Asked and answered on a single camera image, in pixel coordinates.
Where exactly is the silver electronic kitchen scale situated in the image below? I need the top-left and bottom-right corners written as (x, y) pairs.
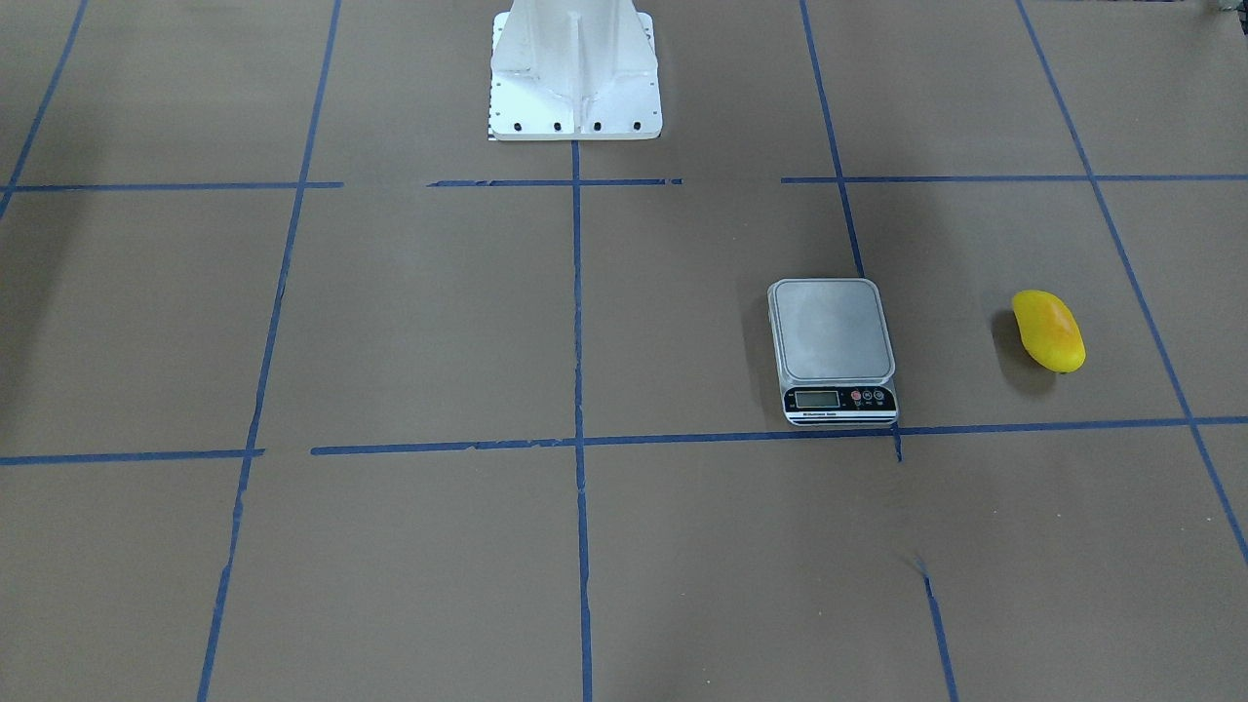
top-left (768, 277), bottom-right (900, 428)

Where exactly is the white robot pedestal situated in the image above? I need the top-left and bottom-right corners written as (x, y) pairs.
top-left (487, 1), bottom-right (664, 141)

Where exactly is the yellow mango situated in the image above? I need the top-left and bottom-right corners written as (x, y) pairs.
top-left (1011, 290), bottom-right (1086, 373)

